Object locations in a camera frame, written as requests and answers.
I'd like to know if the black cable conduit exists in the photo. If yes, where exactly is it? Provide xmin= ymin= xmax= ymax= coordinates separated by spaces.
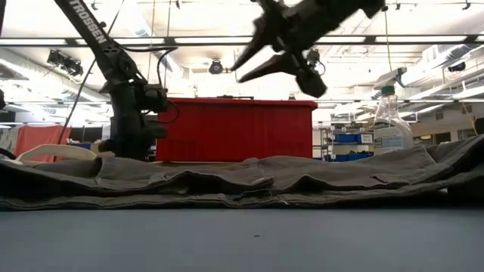
xmin=0 ymin=147 xmax=18 ymax=162

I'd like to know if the red plastic laundry basket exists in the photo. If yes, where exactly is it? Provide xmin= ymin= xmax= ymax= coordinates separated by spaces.
xmin=155 ymin=97 xmax=318 ymax=163

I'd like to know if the orange cloth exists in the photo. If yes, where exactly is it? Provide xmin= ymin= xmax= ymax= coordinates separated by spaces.
xmin=14 ymin=125 xmax=73 ymax=162

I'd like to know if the long black hanging cable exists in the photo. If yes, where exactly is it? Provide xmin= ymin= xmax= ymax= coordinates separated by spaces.
xmin=56 ymin=0 xmax=126 ymax=147

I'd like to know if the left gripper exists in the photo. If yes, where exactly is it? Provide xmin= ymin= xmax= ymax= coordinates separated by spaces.
xmin=98 ymin=123 xmax=168 ymax=162

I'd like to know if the blue table mat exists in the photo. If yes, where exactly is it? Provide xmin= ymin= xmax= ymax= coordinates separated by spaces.
xmin=0 ymin=206 xmax=484 ymax=272

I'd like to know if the cream canvas tote bag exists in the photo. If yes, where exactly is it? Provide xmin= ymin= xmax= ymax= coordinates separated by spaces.
xmin=14 ymin=144 xmax=98 ymax=163

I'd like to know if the overhead frame bar with lights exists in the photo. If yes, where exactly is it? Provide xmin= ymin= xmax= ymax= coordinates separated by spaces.
xmin=0 ymin=36 xmax=484 ymax=47

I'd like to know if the dark grey garment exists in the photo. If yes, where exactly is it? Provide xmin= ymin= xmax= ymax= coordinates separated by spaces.
xmin=0 ymin=134 xmax=484 ymax=212

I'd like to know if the clear spray bottle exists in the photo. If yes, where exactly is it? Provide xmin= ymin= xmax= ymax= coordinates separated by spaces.
xmin=372 ymin=66 xmax=414 ymax=156

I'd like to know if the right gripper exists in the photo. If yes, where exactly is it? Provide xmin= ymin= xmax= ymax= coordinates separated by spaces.
xmin=231 ymin=0 xmax=385 ymax=99

